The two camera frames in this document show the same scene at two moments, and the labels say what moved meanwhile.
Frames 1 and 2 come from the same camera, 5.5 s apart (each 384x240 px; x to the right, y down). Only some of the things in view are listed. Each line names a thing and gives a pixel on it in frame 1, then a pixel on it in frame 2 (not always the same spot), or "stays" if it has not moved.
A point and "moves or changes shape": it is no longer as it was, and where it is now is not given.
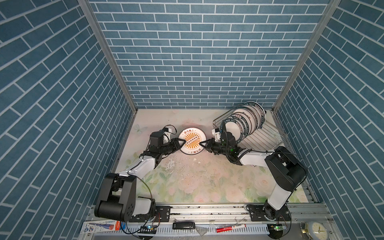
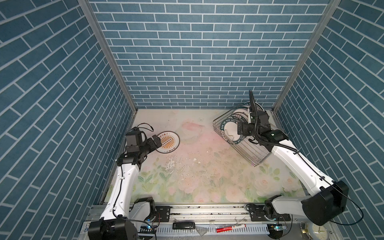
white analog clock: [319, 231] stays
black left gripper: [173, 144] → [154, 142]
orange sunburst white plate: [192, 136] moves or changes shape
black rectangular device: [183, 225] stays
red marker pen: [230, 228] stays
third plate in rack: [247, 118] stays
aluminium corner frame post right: [306, 54] stays
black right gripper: [212, 145] → [244, 128]
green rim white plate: [233, 125] stays
